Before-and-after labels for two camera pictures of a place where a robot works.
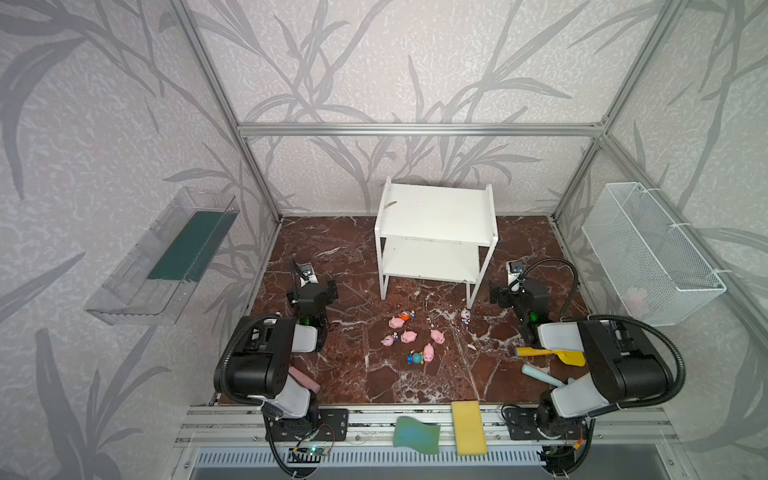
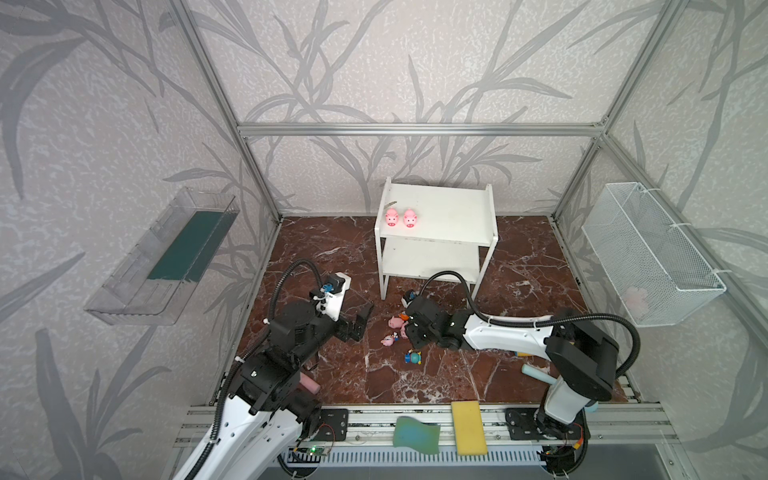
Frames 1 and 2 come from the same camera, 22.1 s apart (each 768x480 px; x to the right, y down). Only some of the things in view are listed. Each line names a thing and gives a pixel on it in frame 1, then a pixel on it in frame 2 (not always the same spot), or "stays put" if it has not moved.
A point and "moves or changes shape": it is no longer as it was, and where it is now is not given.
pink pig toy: [437, 336] moves or changes shape
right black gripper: [512, 293] -> [417, 324]
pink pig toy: [408, 337] moves or changes shape
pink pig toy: [396, 322] stays put
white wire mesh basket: [652, 262] stays put
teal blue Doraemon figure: [415, 357] stays put
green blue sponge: [417, 435] stays put
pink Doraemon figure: [388, 340] stays put
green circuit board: [320, 451] stays put
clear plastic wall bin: [153, 282] stays put
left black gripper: [312, 288] -> [347, 327]
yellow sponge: [469, 430] stays put
